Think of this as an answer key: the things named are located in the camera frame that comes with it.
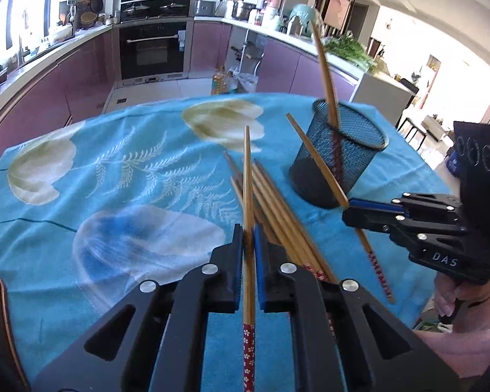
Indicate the right hand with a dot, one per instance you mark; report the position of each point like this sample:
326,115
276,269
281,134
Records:
474,314

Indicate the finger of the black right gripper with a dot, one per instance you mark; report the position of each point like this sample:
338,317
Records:
411,205
424,233

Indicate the pink sleeved right forearm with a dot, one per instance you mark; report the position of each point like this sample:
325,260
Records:
468,354

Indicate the yellow oil bottle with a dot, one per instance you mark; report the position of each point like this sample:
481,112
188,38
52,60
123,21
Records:
219,82

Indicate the black mesh pen cup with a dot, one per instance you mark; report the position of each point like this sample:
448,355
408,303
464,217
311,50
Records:
347,150

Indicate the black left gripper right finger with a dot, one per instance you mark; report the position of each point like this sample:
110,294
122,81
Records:
343,339

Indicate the black built-in oven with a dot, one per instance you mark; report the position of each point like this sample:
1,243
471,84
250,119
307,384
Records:
155,40

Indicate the black stool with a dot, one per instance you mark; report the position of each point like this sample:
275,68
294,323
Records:
414,134

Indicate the steel cooking pot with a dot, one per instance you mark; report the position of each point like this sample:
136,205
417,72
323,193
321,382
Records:
242,10

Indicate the purple kitchen cabinets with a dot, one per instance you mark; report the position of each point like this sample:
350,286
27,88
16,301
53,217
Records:
73,82

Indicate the teal mesh food cover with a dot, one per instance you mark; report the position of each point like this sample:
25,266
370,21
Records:
307,16

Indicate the green leafy vegetables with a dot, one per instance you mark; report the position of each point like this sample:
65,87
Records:
347,48

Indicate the blue floral tablecloth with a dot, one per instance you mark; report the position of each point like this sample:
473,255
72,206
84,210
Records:
90,211

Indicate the bamboo chopstick red end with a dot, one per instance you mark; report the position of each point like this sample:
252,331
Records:
342,199
249,306

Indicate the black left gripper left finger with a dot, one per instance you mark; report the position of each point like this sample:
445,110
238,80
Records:
153,339

